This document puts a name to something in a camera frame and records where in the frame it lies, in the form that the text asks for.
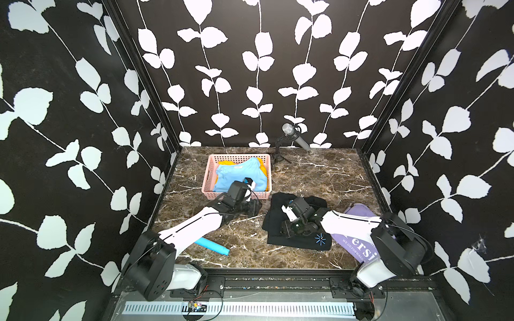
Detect pink perforated plastic basket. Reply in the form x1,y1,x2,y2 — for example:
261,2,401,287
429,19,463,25
202,153,273,200

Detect black t-shirt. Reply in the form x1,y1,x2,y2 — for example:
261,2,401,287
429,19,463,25
262,193,333,251

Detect light blue t-shirt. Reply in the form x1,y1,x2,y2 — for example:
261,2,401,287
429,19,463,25
213,157,268,193

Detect yellow t-shirt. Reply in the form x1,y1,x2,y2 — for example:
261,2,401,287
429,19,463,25
218,157,267,176

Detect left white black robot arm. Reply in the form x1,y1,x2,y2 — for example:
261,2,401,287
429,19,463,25
121,178,262,301

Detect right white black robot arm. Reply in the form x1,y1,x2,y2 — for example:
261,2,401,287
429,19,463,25
281,197,430,297

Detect purple folded t-shirt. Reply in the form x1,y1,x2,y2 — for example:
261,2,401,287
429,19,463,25
331,203,381,263

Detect light blue cylinder tube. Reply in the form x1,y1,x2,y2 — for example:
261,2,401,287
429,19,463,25
195,238,230,256

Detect black microphone tripod stand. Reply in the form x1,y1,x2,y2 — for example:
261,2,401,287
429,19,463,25
271,137,290,165

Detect grey microphone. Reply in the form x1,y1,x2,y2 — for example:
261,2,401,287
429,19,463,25
282,123,311,152

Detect small circuit board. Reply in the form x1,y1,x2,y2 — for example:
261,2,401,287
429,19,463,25
184,302,207,314

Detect white perforated vent strip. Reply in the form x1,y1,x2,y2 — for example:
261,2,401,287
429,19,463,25
121,301,356,318

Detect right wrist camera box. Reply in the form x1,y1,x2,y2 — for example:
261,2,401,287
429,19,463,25
281,206,298,222

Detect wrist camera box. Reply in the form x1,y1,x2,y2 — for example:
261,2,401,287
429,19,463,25
243,177,256,191
281,206,298,222

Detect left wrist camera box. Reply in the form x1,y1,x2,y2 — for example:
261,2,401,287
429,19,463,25
243,177,256,191

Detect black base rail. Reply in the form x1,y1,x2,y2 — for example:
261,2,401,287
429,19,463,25
116,267,439,300

